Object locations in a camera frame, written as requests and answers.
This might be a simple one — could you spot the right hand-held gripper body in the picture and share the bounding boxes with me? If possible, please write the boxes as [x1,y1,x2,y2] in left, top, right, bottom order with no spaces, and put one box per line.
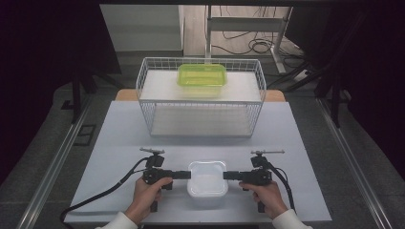
[239,149,286,214]

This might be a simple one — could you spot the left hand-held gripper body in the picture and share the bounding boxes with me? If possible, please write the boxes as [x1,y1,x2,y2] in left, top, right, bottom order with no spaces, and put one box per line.
[139,146,175,214]

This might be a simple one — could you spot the white plastic container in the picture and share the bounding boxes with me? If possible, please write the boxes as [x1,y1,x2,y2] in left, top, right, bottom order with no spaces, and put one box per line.
[186,159,229,200]

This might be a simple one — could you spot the white wire rack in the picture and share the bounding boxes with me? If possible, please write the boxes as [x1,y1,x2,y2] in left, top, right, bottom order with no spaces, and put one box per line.
[135,56,267,138]

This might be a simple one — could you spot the green plastic container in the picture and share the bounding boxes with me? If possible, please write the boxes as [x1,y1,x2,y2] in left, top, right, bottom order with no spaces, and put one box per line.
[176,63,228,98]

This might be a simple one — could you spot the person's left hand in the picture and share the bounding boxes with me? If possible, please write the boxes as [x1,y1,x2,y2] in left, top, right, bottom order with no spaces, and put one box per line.
[124,177,174,225]

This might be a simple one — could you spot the person's right hand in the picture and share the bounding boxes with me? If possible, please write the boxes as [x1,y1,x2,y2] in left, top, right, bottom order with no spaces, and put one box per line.
[238,179,289,220]

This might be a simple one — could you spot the white power strip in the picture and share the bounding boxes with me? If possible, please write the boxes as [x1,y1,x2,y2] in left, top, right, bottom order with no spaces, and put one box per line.
[291,69,311,83]

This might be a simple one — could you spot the black metal stand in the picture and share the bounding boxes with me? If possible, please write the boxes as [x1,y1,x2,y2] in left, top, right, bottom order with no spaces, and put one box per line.
[59,61,126,126]
[266,60,352,129]

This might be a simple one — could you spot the white cabinet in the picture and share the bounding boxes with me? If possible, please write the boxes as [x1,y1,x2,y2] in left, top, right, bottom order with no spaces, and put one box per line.
[99,3,186,58]

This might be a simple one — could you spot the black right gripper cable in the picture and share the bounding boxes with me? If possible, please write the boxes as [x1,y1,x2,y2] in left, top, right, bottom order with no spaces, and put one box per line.
[266,161,298,215]

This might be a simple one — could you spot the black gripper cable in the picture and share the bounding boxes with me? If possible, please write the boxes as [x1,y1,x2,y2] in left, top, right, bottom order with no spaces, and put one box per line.
[266,161,298,215]
[59,156,151,228]

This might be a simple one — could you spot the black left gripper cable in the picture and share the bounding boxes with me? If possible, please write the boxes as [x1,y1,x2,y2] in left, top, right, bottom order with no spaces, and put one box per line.
[59,156,151,228]

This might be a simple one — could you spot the aluminium rail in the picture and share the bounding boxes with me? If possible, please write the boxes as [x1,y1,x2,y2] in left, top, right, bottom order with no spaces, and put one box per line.
[14,94,94,229]
[315,95,395,229]

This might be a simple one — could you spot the black floor cables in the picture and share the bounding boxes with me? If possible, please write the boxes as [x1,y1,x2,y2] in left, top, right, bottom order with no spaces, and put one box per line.
[211,5,308,70]

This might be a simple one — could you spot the white desk frame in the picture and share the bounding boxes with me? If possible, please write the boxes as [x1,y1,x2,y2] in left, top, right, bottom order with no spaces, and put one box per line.
[204,4,294,75]

